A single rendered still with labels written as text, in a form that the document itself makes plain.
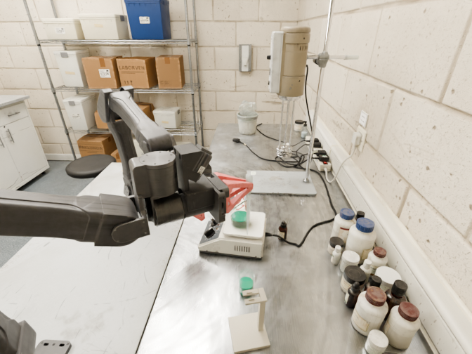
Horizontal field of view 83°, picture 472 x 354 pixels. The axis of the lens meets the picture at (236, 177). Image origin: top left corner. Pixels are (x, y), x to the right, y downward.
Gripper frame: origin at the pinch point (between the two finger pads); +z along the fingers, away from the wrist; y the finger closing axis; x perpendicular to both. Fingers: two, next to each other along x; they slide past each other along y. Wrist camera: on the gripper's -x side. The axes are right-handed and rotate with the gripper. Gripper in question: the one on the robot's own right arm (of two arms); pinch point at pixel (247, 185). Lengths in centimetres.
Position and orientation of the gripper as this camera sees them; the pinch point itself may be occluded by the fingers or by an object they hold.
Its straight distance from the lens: 55.3
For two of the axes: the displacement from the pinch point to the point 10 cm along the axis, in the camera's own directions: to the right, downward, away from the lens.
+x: -0.2, 8.8, 4.7
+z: 8.7, -2.2, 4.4
